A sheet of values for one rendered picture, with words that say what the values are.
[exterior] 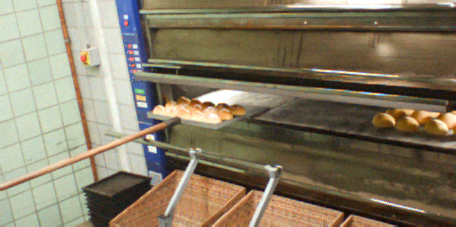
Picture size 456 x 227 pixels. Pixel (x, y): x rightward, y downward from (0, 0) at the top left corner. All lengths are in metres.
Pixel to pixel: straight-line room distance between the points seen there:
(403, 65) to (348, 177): 0.59
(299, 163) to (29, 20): 2.00
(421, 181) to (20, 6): 2.60
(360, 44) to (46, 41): 2.26
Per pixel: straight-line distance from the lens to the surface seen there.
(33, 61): 4.29
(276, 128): 3.08
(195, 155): 2.94
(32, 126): 4.32
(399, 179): 2.74
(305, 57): 2.83
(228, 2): 3.08
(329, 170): 2.95
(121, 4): 3.73
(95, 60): 4.09
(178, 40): 3.46
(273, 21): 2.92
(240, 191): 3.31
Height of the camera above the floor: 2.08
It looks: 14 degrees down
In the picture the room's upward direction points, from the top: 9 degrees counter-clockwise
